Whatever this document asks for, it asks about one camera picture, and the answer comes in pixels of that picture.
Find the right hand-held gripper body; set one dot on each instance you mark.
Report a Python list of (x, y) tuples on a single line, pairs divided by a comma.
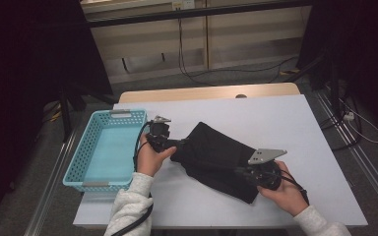
[(265, 175)]

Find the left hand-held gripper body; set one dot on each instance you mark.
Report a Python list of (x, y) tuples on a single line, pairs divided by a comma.
[(160, 134)]

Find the black pants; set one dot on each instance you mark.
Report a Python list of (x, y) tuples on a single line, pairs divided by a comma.
[(210, 150)]

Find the light blue plastic basket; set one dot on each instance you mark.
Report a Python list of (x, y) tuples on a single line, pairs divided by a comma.
[(111, 150)]

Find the person's left hand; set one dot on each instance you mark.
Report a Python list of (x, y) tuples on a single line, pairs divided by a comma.
[(151, 160)]

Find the person's right hand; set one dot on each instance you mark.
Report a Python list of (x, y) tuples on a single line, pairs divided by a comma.
[(288, 196)]

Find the black stand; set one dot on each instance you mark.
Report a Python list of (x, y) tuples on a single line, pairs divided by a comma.
[(65, 114), (333, 85)]

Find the white power strip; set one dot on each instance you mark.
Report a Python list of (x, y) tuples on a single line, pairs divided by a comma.
[(348, 115)]

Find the black horizontal bar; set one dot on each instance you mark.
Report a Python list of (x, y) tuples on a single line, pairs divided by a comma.
[(193, 13)]

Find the large black curtain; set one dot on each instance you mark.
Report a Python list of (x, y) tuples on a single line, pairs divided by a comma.
[(29, 65)]

